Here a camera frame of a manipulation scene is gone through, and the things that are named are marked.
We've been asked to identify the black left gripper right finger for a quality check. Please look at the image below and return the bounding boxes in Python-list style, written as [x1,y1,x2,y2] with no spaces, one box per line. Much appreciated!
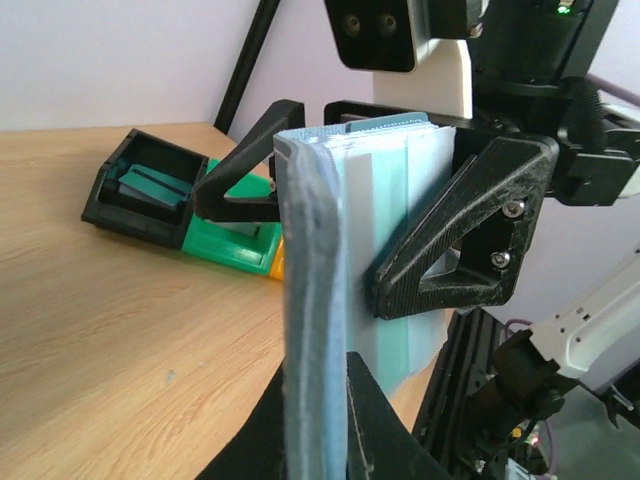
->
[346,352,450,480]

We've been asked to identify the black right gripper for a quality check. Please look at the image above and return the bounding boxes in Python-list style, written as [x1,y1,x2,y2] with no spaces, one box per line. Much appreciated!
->
[323,74,640,321]

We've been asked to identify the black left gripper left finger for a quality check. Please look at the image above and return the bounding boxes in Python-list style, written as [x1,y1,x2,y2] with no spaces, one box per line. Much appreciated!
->
[197,367,287,480]

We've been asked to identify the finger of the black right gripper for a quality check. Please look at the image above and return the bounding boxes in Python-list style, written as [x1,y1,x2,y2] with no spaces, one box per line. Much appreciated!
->
[192,99,305,223]

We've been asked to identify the blue card holder wallet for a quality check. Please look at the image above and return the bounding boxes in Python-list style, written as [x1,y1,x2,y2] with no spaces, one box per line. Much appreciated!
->
[274,113,455,479]

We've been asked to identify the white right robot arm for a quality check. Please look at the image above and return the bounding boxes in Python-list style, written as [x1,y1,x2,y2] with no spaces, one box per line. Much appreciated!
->
[192,1,639,435]

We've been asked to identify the teal cards in black bin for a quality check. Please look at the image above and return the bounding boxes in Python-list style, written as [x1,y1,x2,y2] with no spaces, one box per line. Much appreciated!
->
[118,164,192,210]

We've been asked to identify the green storage bin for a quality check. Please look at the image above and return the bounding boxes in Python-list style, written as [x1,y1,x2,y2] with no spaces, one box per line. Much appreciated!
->
[180,158,284,274]

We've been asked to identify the orange storage bin right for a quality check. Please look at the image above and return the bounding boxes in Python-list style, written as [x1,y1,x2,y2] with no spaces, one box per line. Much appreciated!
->
[268,238,284,281]

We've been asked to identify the black storage bin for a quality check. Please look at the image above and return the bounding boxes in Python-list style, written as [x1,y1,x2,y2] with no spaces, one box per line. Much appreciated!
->
[81,129,209,250]

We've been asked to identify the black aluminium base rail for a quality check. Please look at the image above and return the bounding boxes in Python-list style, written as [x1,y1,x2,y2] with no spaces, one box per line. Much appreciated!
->
[412,308,502,479]

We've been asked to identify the black frame post right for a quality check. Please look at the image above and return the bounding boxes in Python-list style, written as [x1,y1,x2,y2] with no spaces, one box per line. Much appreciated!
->
[213,0,281,134]

